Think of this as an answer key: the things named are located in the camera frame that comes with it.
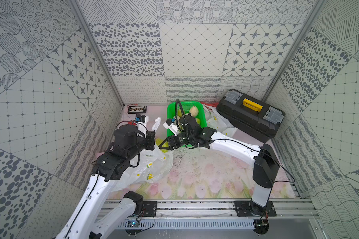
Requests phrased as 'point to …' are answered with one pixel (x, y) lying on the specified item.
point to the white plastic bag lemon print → (154, 165)
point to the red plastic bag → (211, 104)
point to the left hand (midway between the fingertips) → (158, 132)
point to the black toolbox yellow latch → (255, 118)
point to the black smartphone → (137, 109)
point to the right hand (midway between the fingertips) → (164, 146)
